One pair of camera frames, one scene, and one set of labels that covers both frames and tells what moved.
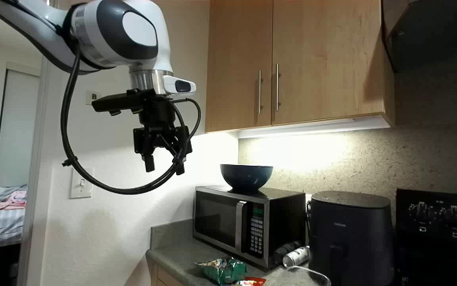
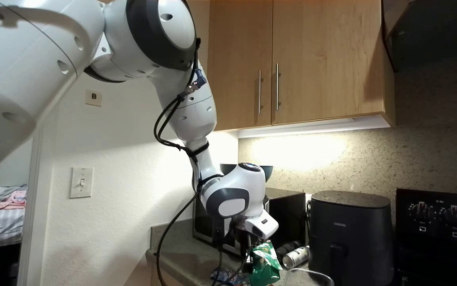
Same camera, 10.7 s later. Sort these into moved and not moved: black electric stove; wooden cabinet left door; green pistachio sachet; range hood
Moved: green pistachio sachet
Not moved: black electric stove; wooden cabinet left door; range hood
